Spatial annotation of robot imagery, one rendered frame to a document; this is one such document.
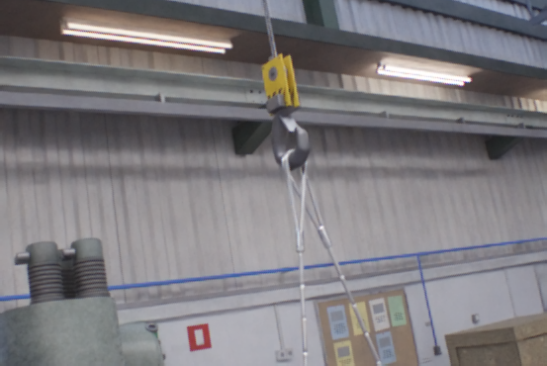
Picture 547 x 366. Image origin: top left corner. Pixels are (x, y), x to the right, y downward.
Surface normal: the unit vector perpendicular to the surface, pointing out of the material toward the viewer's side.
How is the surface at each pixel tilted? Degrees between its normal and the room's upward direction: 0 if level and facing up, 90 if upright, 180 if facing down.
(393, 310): 90
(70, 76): 90
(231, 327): 90
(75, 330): 86
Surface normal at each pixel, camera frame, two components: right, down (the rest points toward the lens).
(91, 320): 0.54, -0.36
